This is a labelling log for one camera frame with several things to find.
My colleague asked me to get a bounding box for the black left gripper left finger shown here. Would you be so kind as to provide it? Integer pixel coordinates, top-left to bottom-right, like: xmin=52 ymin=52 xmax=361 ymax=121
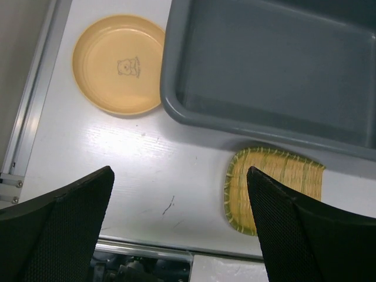
xmin=1 ymin=166 xmax=115 ymax=281

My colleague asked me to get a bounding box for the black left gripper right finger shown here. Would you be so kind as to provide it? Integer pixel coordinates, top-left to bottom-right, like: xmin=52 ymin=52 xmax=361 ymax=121
xmin=247 ymin=166 xmax=375 ymax=281

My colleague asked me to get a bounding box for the woven bamboo tray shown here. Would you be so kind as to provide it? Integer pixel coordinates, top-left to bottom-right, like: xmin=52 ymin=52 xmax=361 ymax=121
xmin=224 ymin=146 xmax=325 ymax=236

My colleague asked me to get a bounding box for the yellow bear plate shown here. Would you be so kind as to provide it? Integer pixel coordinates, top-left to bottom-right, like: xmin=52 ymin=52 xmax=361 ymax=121
xmin=72 ymin=14 xmax=165 ymax=116

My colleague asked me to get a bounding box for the grey plastic bin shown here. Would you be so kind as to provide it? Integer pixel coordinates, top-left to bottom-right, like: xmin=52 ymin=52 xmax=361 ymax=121
xmin=160 ymin=1 xmax=375 ymax=160

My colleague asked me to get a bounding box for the aluminium table edge rail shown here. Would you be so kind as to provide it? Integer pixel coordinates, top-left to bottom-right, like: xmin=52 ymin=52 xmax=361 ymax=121
xmin=1 ymin=1 xmax=71 ymax=208

